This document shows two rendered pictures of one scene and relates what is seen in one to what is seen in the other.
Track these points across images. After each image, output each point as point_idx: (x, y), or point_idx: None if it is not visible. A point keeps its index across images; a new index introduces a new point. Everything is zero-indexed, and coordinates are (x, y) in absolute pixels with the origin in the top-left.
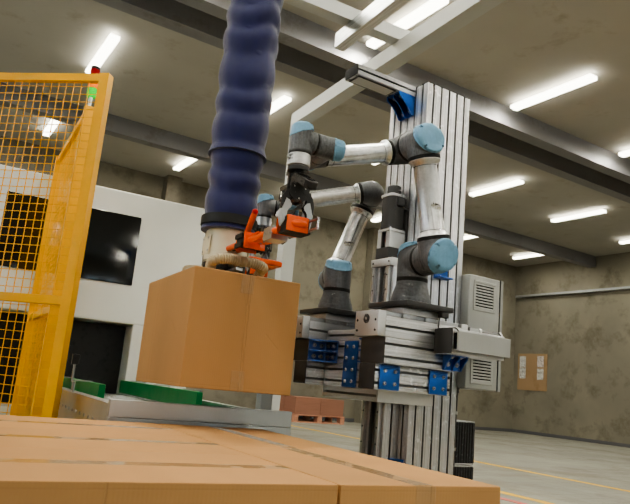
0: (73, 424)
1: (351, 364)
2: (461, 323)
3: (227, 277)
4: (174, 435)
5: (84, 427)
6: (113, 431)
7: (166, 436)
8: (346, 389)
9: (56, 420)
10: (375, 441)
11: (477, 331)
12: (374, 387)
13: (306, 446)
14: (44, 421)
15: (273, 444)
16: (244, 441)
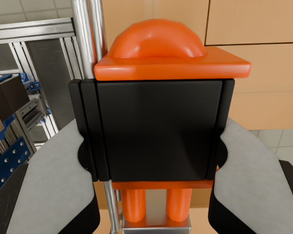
0: (271, 87)
1: (11, 157)
2: None
3: (198, 198)
4: (222, 42)
5: (272, 69)
6: (262, 49)
7: (233, 30)
8: (28, 146)
9: (271, 110)
10: (21, 113)
11: None
12: (16, 75)
13: (129, 2)
14: (284, 98)
15: (157, 6)
16: (176, 20)
